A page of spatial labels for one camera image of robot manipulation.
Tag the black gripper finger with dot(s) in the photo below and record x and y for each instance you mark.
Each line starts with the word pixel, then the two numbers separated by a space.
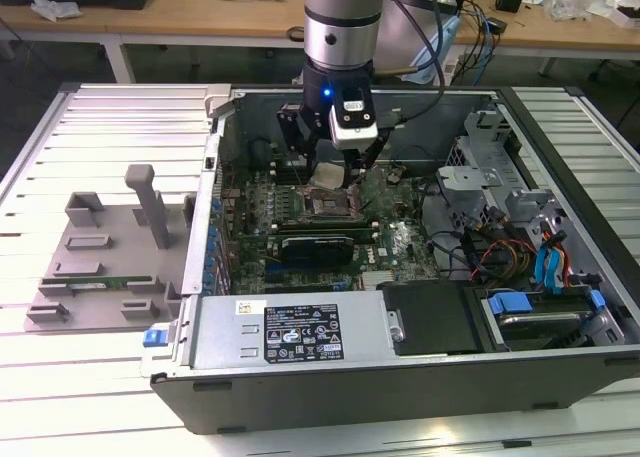
pixel 290 127
pixel 352 167

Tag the silver CPU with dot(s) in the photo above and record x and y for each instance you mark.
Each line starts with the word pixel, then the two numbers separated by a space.
pixel 327 176

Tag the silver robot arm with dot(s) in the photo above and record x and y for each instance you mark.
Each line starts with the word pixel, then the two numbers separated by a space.
pixel 340 22

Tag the CPU socket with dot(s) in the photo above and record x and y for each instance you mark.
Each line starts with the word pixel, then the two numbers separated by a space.
pixel 327 204

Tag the round coin battery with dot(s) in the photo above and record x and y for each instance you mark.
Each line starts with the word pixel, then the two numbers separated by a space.
pixel 395 175

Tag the grey case latch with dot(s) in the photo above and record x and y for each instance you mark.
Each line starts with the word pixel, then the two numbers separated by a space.
pixel 217 97

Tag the green motherboard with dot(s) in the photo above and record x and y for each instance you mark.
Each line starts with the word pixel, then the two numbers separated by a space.
pixel 400 237

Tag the black graphics card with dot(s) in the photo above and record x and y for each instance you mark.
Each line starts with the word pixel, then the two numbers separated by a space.
pixel 315 251

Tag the blue card retention clip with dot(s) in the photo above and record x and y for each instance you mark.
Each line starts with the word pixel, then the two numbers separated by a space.
pixel 214 233
pixel 209 263
pixel 212 248
pixel 216 206
pixel 206 278

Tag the small silver heatsink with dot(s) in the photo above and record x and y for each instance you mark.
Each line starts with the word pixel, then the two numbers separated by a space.
pixel 378 280

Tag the silver drive cage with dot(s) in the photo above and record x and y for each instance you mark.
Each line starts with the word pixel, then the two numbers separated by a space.
pixel 470 177

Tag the wooden desk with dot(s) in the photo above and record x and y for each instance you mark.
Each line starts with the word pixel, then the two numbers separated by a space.
pixel 175 17
pixel 550 34

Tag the black plastic shroud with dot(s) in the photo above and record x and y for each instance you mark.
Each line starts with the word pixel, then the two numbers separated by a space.
pixel 430 317

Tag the black power supply label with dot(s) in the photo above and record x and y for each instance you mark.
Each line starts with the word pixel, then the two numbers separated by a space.
pixel 300 334

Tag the small yellow white sticker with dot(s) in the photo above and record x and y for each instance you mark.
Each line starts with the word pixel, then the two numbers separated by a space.
pixel 244 307

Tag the black power adapter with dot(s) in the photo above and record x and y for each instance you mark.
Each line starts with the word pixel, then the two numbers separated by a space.
pixel 497 25

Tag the silver power supply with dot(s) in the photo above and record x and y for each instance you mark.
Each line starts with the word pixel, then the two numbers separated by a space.
pixel 215 327

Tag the grey parts rack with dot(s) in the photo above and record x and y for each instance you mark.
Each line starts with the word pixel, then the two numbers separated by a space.
pixel 115 257

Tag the green RAM stick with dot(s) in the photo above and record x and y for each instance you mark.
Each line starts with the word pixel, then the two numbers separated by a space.
pixel 120 280

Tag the black and silver PC case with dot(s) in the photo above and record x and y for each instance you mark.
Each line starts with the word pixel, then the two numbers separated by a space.
pixel 400 397

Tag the blue case latch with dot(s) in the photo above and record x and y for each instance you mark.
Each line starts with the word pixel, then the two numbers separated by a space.
pixel 152 338

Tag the crumpled clear plastic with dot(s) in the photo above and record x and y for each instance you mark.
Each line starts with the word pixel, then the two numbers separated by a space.
pixel 52 8

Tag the clear plastic bags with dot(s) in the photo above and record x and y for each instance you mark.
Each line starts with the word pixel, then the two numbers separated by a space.
pixel 575 4

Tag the blue plastic tab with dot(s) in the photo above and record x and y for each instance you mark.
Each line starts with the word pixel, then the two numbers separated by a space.
pixel 597 299

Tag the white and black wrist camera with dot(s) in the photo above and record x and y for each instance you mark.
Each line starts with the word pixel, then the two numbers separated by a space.
pixel 350 134

